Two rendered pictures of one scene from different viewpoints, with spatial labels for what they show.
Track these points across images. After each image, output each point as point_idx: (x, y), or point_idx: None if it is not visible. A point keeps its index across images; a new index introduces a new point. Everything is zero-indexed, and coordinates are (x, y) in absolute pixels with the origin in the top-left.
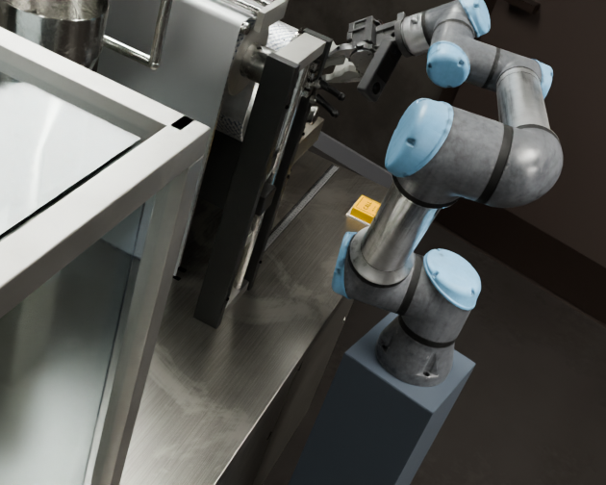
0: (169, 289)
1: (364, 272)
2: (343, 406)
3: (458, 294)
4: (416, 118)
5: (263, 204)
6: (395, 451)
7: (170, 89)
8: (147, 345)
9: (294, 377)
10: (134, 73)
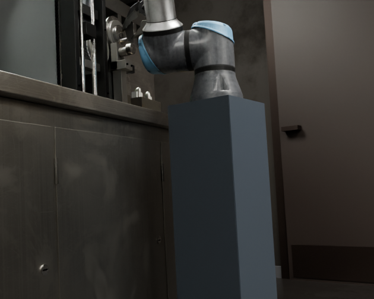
0: None
1: (151, 28)
2: (181, 145)
3: (213, 24)
4: None
5: (86, 25)
6: (222, 147)
7: (31, 5)
8: None
9: (164, 191)
10: (13, 10)
